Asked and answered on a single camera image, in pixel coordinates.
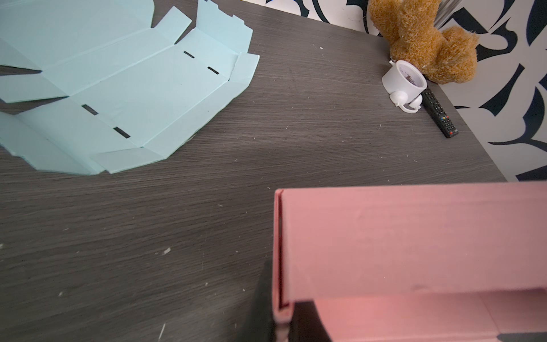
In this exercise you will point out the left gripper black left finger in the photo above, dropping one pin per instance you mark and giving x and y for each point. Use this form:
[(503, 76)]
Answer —
[(259, 322)]

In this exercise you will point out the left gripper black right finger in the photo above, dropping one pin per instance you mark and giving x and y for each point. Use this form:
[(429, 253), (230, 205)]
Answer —
[(306, 324)]

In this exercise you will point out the pink paper box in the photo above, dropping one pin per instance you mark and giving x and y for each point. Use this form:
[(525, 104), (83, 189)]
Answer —
[(461, 262)]

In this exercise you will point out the light blue flat paper box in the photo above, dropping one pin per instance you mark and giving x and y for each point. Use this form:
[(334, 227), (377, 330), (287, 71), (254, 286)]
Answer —
[(118, 92)]

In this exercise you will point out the black remote control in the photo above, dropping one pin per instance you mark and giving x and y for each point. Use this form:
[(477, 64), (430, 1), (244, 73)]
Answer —
[(437, 113)]

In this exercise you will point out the white alarm clock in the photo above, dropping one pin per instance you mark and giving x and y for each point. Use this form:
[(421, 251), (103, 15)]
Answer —
[(405, 85)]

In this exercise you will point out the brown teddy bear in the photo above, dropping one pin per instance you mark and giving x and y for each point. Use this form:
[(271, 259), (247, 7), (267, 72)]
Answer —
[(444, 57)]

